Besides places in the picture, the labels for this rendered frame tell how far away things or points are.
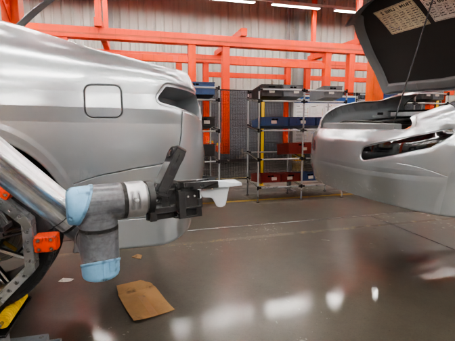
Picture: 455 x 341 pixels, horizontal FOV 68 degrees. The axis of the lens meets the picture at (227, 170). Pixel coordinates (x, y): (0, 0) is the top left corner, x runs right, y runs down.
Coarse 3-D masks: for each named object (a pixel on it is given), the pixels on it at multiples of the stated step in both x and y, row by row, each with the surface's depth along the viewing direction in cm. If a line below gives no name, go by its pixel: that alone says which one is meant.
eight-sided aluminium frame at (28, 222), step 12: (0, 204) 140; (12, 204) 142; (12, 216) 141; (24, 216) 142; (24, 228) 143; (36, 228) 150; (24, 240) 144; (24, 252) 144; (24, 264) 145; (36, 264) 148; (24, 276) 146; (12, 288) 145; (0, 300) 145
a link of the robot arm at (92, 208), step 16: (80, 192) 64; (96, 192) 65; (112, 192) 66; (80, 208) 63; (96, 208) 64; (112, 208) 66; (128, 208) 67; (80, 224) 65; (96, 224) 65; (112, 224) 67
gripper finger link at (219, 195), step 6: (216, 180) 75; (222, 180) 74; (228, 180) 74; (234, 180) 75; (222, 186) 73; (228, 186) 74; (204, 192) 75; (210, 192) 74; (216, 192) 74; (222, 192) 74; (216, 198) 74; (222, 198) 74; (216, 204) 74; (222, 204) 74
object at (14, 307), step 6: (18, 300) 162; (24, 300) 167; (6, 306) 155; (12, 306) 155; (18, 306) 159; (6, 312) 150; (12, 312) 152; (0, 318) 147; (6, 318) 147; (12, 318) 151; (0, 324) 145; (6, 324) 148
